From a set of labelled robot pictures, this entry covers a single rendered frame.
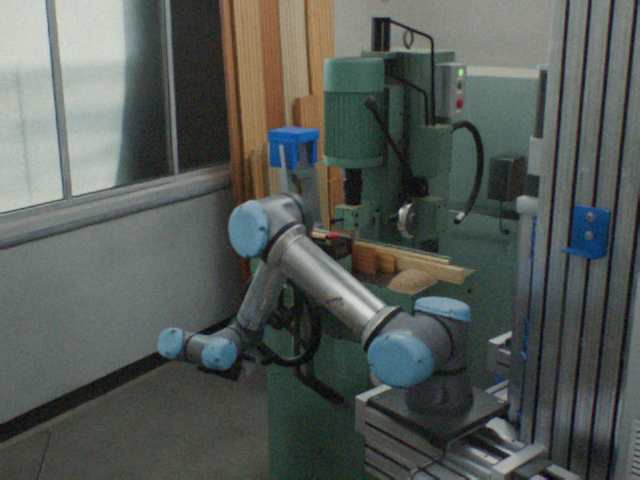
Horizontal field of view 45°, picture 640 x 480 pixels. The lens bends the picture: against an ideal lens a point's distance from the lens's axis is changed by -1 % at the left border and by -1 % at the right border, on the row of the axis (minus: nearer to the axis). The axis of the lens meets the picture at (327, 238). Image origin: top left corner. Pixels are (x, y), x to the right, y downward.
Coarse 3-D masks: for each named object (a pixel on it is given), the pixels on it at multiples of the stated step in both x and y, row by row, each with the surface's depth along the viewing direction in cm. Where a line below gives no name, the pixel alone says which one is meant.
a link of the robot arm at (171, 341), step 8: (168, 328) 193; (176, 328) 196; (160, 336) 194; (168, 336) 192; (176, 336) 191; (184, 336) 193; (160, 344) 193; (168, 344) 191; (176, 344) 190; (184, 344) 202; (160, 352) 192; (168, 352) 191; (176, 352) 191; (184, 360) 192
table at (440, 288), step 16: (352, 272) 230; (384, 272) 230; (400, 272) 230; (288, 288) 226; (368, 288) 220; (384, 288) 217; (432, 288) 220; (448, 288) 228; (320, 304) 220; (400, 304) 215
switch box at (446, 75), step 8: (440, 64) 240; (448, 64) 240; (456, 64) 240; (464, 64) 244; (440, 72) 240; (448, 72) 239; (456, 72) 240; (464, 72) 244; (440, 80) 241; (448, 80) 239; (456, 80) 241; (464, 80) 245; (440, 88) 242; (448, 88) 240; (456, 88) 242; (464, 88) 246; (440, 96) 242; (448, 96) 240; (456, 96) 243; (464, 96) 247; (440, 104) 243; (448, 104) 241; (456, 104) 243; (464, 104) 247; (440, 112) 243; (448, 112) 242; (456, 112) 244; (464, 112) 248
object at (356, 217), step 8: (368, 200) 244; (336, 208) 236; (344, 208) 235; (352, 208) 234; (360, 208) 236; (368, 208) 239; (336, 216) 237; (344, 216) 235; (352, 216) 233; (360, 216) 236; (368, 216) 240; (336, 224) 237; (344, 224) 236; (352, 224) 234; (360, 224) 237; (368, 224) 241; (352, 232) 240
